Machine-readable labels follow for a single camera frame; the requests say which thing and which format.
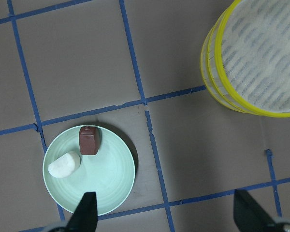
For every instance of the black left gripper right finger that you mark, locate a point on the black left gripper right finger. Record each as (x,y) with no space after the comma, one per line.
(248,215)

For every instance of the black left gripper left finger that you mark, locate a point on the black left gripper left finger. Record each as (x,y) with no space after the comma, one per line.
(85,217)

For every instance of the white bun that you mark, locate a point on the white bun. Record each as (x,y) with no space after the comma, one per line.
(65,165)

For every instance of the yellow top steamer layer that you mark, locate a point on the yellow top steamer layer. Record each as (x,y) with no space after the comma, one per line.
(252,56)

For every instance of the yellow steamer layer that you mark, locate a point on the yellow steamer layer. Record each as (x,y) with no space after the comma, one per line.
(205,72)
(252,56)

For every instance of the yellow bottom steamer layer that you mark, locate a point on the yellow bottom steamer layer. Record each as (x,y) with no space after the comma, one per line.
(205,72)

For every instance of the light green plate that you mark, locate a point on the light green plate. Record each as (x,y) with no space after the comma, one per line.
(110,173)

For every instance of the brown bun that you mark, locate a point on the brown bun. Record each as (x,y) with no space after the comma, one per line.
(89,140)

